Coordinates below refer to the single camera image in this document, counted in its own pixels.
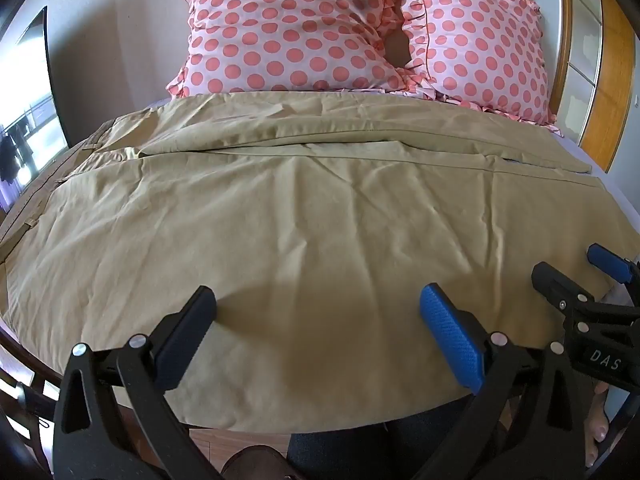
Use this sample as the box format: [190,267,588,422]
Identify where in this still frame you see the person's brown shoe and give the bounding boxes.
[220,452,297,480]

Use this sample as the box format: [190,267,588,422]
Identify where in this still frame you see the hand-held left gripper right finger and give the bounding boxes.
[415,282,588,480]

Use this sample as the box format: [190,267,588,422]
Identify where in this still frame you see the pink polka-dot pillow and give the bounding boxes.
[395,0,558,133]
[167,0,416,100]

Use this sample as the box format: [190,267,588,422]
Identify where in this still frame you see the person's right hand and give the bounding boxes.
[585,380,614,468]

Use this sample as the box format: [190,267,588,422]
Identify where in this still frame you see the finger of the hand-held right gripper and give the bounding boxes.
[531,261,597,312]
[587,243,640,287]

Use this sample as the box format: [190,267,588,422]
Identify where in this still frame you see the wooden wardrobe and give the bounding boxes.
[492,0,640,173]

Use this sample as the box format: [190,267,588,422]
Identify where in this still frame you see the person's dark trouser leg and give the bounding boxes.
[287,400,501,480]

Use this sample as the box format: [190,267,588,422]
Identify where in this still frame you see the khaki pants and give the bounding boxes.
[0,91,640,433]

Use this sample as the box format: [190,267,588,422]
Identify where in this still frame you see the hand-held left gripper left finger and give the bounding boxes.
[52,285,221,480]

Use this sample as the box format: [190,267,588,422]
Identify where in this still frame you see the dark wooden frame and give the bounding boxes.
[0,327,66,480]

